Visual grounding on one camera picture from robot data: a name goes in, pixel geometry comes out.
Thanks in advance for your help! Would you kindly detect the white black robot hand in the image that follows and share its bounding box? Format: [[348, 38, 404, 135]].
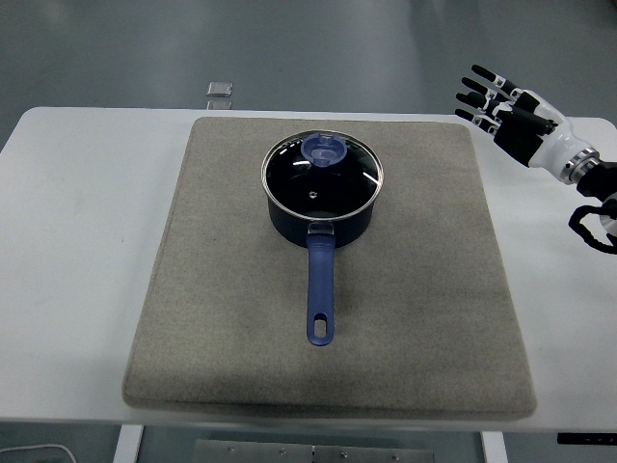
[[454, 64, 589, 177]]

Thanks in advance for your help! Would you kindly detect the glass lid with blue knob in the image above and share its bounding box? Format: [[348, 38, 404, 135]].
[[260, 129, 387, 225]]

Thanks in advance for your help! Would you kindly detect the dark blue saucepan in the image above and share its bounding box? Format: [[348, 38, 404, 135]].
[[264, 185, 378, 348]]

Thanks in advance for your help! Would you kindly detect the black table control panel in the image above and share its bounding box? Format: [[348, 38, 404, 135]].
[[556, 432, 617, 446]]

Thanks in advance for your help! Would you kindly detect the white table leg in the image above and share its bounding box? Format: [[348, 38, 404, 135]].
[[111, 423, 146, 463], [480, 430, 507, 463]]

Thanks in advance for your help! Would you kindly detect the beige fabric table mat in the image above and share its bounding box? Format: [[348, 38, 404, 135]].
[[121, 116, 538, 420]]

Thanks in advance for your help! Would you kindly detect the grey metal plate with screws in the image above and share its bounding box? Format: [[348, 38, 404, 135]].
[[194, 438, 435, 463]]

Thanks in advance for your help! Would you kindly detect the white cable loop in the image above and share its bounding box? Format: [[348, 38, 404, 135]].
[[0, 443, 77, 463]]

